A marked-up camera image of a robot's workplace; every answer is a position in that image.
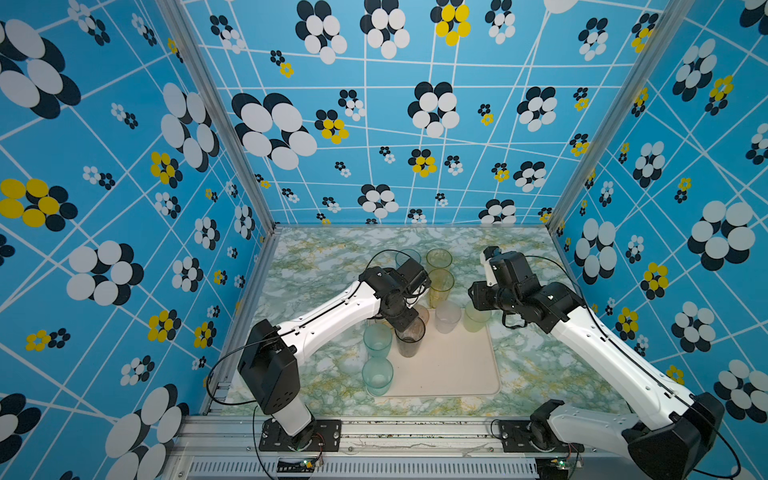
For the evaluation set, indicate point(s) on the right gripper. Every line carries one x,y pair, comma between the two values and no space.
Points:
478,297

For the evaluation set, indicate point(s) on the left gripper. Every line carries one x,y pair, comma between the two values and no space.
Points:
406,321

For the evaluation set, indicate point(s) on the short pink textured cup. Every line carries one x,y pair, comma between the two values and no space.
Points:
423,313

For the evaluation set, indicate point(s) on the tall amber tumbler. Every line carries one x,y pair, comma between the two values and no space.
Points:
442,283

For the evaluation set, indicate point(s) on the short green cup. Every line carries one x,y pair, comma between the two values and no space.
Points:
475,320

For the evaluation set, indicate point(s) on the tall teal tumbler front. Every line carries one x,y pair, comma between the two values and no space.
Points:
377,339

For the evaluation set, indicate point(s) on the tall teal tumbler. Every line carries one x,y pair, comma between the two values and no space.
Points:
377,339
377,374

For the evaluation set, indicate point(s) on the tall grey tumbler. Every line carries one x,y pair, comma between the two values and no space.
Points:
409,340

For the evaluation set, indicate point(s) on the short clear frosted cup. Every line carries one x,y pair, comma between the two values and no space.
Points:
447,316

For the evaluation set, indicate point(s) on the tall frosted blue tumbler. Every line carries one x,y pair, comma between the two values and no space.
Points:
406,254

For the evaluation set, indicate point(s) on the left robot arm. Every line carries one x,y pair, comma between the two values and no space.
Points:
273,354

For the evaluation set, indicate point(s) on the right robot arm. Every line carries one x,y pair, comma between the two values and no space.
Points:
670,429

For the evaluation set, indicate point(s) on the beige plastic tray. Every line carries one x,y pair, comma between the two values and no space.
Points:
455,364

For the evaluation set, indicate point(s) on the tall yellow-olive tumbler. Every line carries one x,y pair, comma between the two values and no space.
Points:
438,258

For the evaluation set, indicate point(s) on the small green circuit board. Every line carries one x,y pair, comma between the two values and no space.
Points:
296,466

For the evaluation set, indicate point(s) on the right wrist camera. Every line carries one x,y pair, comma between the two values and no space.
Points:
487,255

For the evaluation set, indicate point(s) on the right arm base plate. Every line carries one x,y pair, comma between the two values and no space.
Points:
515,437

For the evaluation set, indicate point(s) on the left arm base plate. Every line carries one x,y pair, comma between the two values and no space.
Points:
321,435

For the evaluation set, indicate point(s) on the aluminium front rail frame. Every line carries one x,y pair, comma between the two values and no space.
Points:
222,447

